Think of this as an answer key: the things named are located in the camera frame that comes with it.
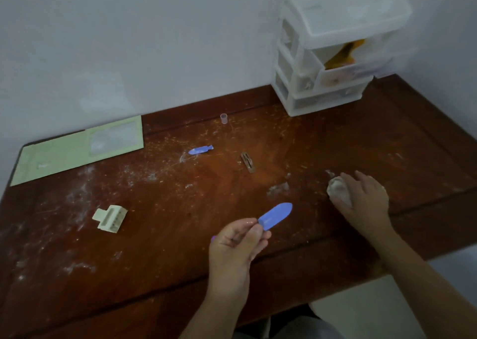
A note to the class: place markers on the white clay lump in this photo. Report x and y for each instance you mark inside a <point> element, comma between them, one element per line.
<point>339,189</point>

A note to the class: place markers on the cream plastic comb tool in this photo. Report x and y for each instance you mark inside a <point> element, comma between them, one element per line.
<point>110,218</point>

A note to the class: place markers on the person's right middle finger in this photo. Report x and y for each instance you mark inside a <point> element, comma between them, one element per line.
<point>364,179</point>

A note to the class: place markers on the translucent plastic drawer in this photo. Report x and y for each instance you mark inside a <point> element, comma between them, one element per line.
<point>354,74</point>

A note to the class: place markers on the small blue plastic clay tool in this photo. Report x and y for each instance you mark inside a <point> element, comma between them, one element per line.
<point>200,149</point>

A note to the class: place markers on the orange item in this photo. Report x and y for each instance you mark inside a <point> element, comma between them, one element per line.
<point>342,56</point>

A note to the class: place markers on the person's right thumb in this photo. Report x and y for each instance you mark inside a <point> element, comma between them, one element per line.
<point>340,206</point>

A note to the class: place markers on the person's left forearm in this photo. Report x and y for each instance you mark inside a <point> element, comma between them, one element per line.
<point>214,318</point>

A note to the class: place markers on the white plastic drawer unit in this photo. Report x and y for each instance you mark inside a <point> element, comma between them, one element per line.
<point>309,96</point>

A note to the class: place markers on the light green paper sheet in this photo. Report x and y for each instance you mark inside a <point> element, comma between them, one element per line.
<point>63,154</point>

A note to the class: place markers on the person's right hand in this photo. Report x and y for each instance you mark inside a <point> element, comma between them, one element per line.
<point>367,208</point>

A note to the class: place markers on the person's left thumb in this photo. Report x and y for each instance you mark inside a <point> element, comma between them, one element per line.
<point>252,242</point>

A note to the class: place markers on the person's right forearm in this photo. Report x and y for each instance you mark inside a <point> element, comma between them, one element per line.
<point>425,286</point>

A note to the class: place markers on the small clear plastic cup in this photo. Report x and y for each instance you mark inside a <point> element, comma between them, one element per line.
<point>223,118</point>

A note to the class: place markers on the person's left hand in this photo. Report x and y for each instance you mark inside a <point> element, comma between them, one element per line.
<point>227,264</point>

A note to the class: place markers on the blue plastic clay knife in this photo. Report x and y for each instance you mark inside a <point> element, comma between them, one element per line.
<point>275,215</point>

